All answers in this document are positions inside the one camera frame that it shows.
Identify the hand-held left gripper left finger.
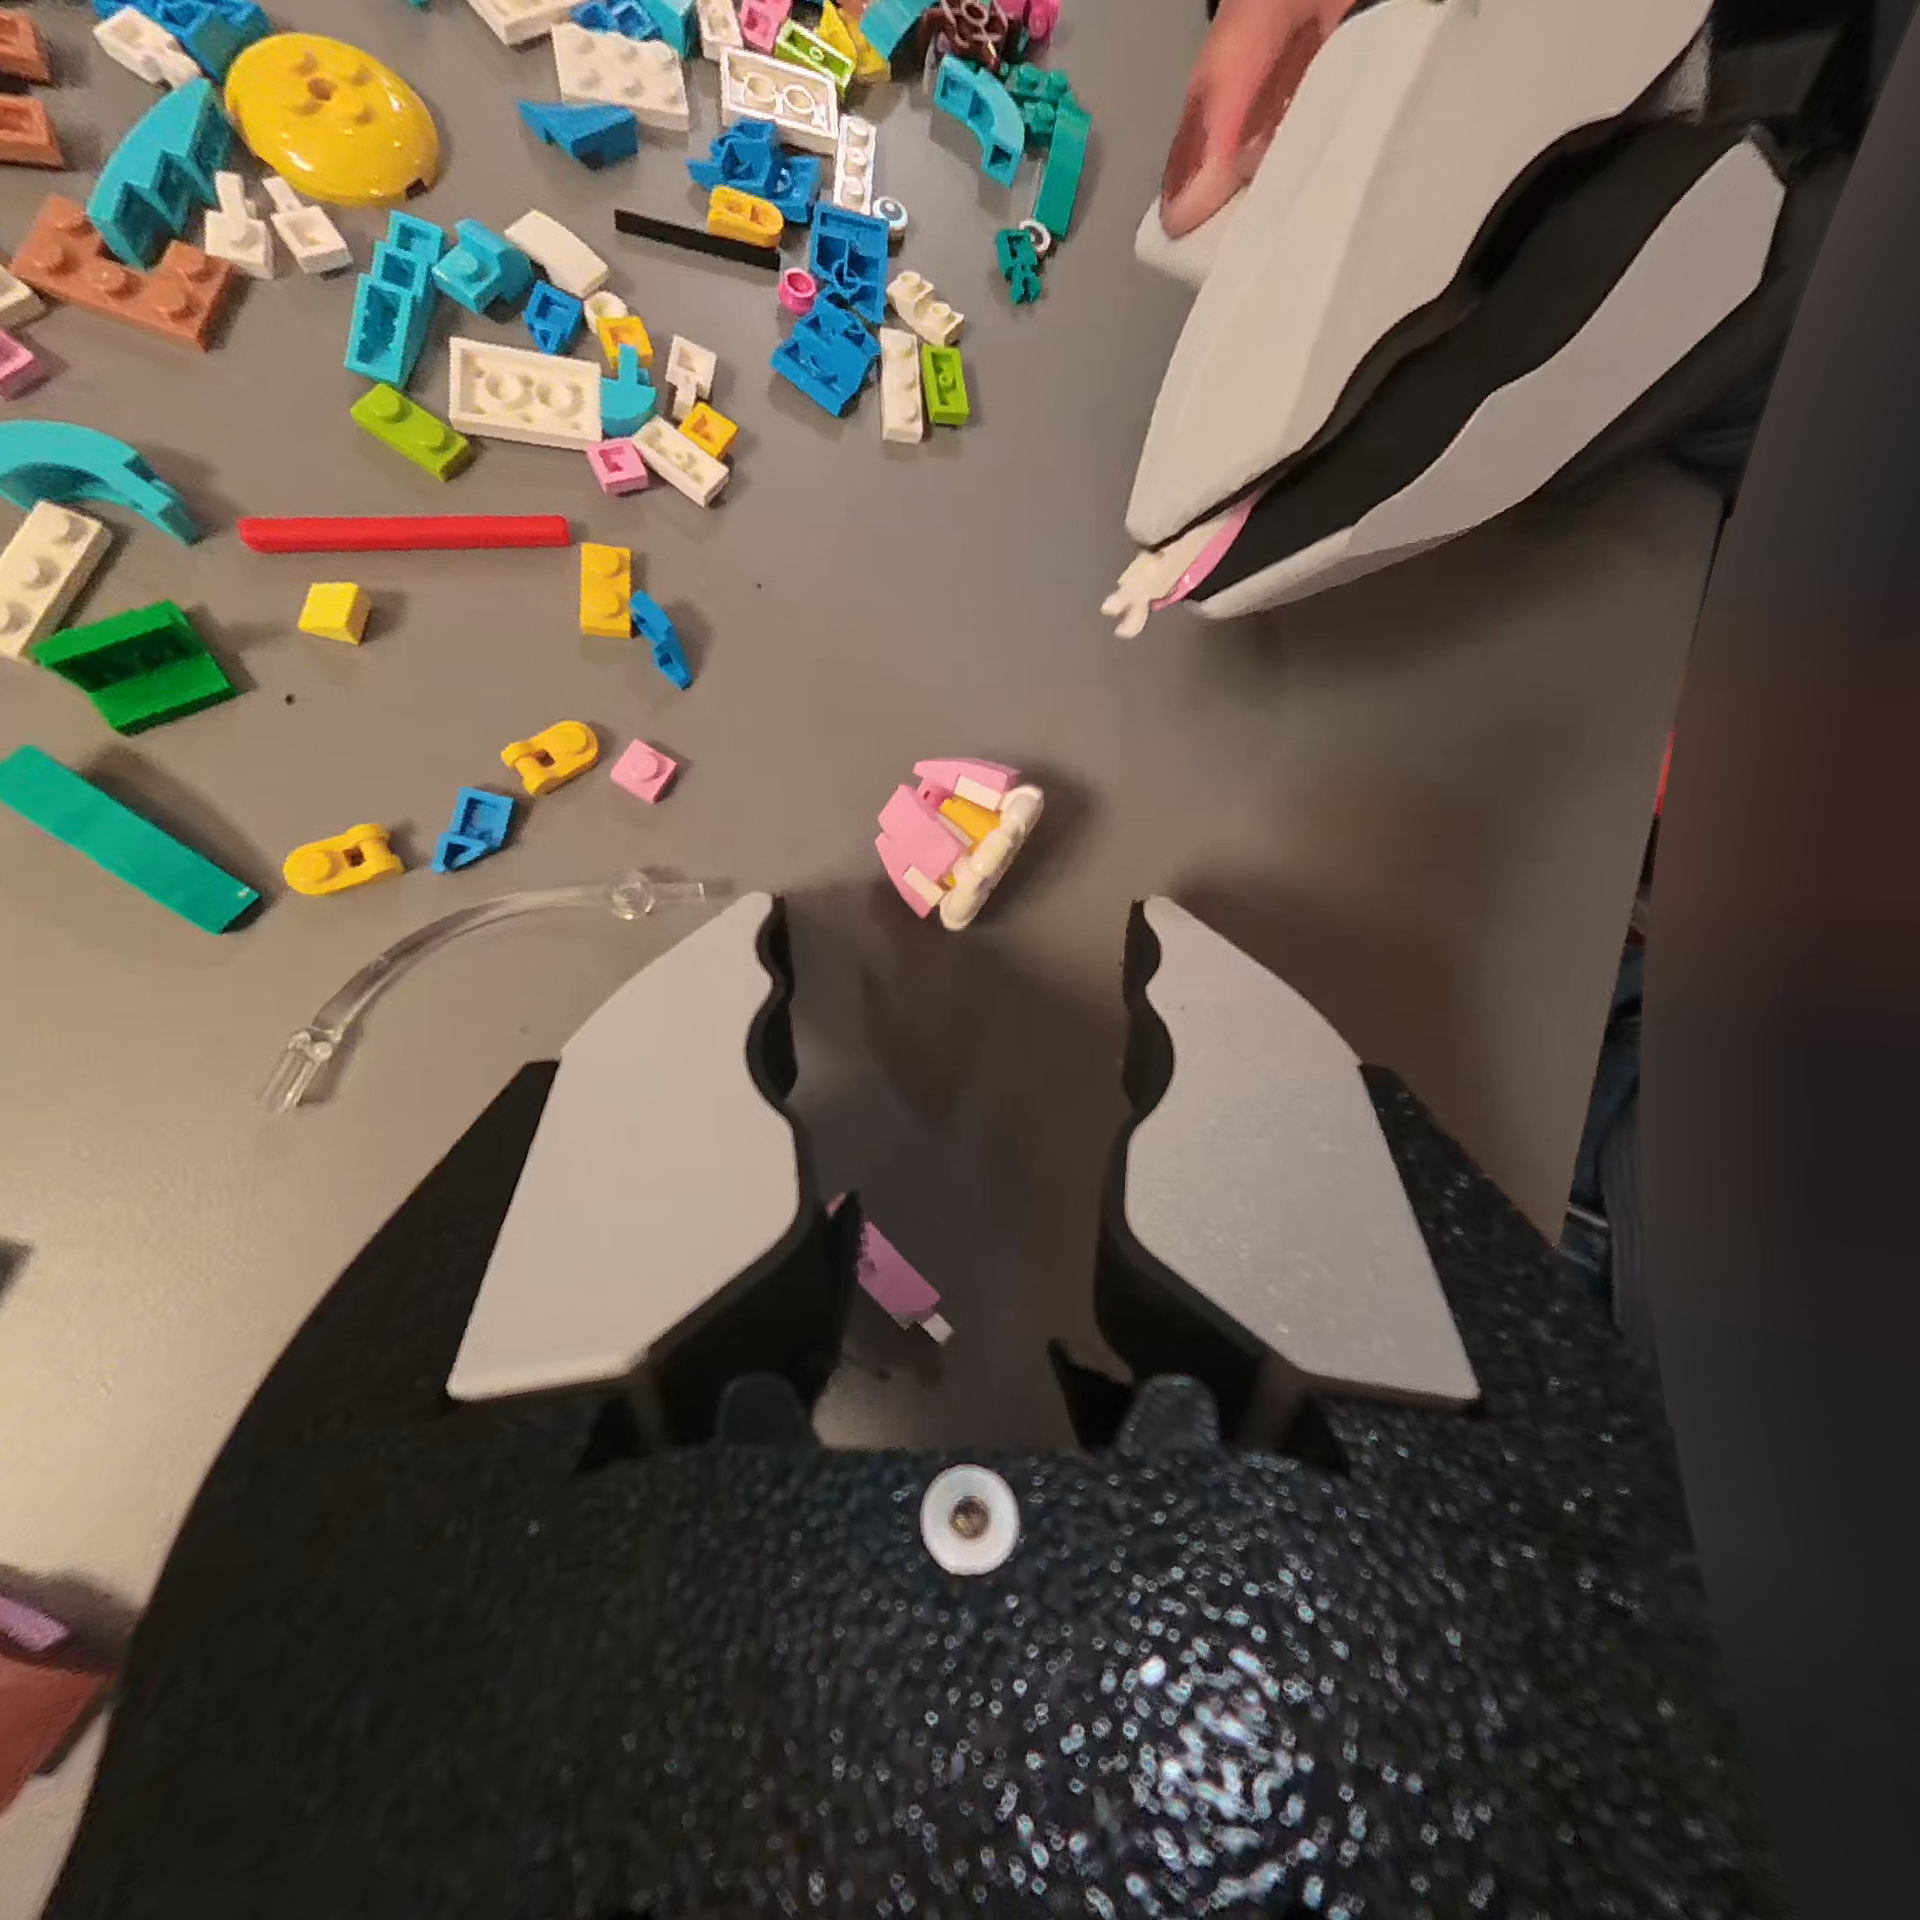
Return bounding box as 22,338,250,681
448,892,867,1420

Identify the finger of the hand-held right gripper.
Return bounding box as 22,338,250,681
1123,0,1715,542
1190,104,1789,625

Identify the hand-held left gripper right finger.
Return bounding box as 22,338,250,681
1093,896,1480,1420

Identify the pink white yellow lego assembly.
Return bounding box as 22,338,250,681
872,757,1046,933

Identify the pink white lego piece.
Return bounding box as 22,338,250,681
1101,504,1260,642

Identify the clear curved lego tube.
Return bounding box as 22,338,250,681
258,864,710,1116

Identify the pink lego plate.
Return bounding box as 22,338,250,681
826,1190,955,1346

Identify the teal long lego plate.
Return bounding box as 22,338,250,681
0,746,261,934

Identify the red lego bar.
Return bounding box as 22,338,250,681
238,514,573,556

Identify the black lego bar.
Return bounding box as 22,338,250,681
613,208,784,272

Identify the green lego slope brick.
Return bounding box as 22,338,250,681
31,598,242,736

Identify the pile of colourful lego bricks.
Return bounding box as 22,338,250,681
0,0,1100,933

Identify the yellow lego dome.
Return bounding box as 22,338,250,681
224,32,445,206

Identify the person's right hand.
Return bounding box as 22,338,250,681
1158,0,1370,245

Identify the person's blue jeans leg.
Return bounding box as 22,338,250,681
1558,961,1660,1337

